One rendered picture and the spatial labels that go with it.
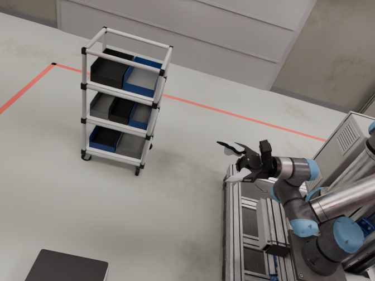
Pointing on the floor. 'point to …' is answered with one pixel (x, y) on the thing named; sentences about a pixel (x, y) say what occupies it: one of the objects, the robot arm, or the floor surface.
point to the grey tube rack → (121, 101)
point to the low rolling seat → (66, 267)
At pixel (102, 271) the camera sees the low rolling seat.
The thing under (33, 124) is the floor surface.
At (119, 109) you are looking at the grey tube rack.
